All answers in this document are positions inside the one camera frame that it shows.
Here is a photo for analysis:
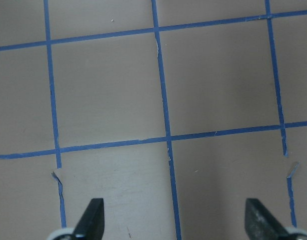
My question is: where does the brown paper table cover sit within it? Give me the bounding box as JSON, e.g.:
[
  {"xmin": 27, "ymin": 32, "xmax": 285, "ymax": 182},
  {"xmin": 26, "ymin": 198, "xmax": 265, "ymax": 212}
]
[{"xmin": 0, "ymin": 0, "xmax": 307, "ymax": 240}]

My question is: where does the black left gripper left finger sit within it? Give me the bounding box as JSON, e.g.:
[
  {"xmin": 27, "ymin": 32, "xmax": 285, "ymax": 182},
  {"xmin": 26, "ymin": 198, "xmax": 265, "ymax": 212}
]
[{"xmin": 72, "ymin": 198, "xmax": 105, "ymax": 238}]

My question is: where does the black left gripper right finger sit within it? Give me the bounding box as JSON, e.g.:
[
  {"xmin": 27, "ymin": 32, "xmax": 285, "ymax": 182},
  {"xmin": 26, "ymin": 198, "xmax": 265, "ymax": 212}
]
[{"xmin": 244, "ymin": 198, "xmax": 290, "ymax": 238}]

